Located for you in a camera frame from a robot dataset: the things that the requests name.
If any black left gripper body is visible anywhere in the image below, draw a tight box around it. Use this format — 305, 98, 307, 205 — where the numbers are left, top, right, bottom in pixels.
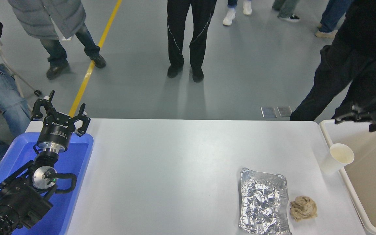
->
37, 114, 77, 147

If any white paper cup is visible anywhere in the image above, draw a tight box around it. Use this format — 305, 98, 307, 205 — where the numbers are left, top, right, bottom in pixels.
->
320, 143, 355, 175

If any blue plastic tray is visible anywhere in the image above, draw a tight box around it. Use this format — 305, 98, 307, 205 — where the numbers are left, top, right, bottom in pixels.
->
0, 132, 94, 235

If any large pale bin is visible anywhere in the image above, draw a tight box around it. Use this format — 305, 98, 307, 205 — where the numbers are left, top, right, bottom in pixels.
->
319, 119, 376, 235

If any metal floor plate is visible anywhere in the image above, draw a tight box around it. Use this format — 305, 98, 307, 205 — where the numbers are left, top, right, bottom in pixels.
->
261, 106, 277, 118
277, 105, 292, 117

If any person in grey coat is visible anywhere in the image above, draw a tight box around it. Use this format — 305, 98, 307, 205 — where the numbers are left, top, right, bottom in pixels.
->
8, 0, 107, 80

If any person in blue jeans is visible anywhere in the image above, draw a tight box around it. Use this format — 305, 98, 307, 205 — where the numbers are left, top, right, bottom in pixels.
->
315, 0, 355, 39

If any crumpled tan paper ball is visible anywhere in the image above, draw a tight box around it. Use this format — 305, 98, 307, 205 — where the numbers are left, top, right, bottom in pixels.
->
289, 195, 318, 223

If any person in grey-green trousers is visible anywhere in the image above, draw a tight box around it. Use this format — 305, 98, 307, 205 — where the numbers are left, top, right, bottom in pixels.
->
272, 0, 301, 23

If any silver foil tray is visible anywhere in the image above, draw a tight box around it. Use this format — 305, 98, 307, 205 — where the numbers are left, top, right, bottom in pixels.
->
238, 167, 292, 235

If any person in black trousers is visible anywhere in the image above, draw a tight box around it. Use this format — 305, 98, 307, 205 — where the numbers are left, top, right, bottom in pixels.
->
167, 0, 217, 83

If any person in white sneakers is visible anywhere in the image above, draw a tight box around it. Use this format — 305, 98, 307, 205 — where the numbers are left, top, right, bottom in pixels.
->
223, 0, 252, 26

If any white chair frame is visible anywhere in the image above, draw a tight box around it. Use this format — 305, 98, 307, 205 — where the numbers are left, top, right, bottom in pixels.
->
0, 41, 42, 97

